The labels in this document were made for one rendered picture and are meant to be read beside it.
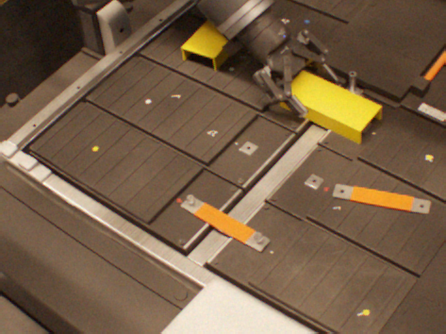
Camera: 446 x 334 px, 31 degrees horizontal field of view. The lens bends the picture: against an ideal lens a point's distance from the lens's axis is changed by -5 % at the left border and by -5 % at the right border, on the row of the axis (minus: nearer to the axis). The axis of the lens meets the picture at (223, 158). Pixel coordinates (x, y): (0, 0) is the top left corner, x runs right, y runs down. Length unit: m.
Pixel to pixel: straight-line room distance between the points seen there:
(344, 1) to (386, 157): 0.42
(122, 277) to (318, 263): 0.29
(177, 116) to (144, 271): 0.40
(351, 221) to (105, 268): 0.37
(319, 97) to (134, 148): 0.31
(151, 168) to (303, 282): 0.32
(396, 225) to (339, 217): 0.09
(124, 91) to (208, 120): 0.17
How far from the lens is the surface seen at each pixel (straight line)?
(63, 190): 1.36
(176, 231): 1.26
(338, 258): 1.19
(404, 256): 1.20
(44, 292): 1.10
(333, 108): 1.37
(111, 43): 1.70
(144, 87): 1.47
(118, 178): 1.33
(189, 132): 1.38
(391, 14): 1.59
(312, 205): 1.27
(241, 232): 1.23
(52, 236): 1.15
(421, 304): 1.15
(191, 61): 1.51
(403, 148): 1.34
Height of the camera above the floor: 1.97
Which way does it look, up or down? 47 degrees down
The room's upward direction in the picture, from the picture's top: 7 degrees counter-clockwise
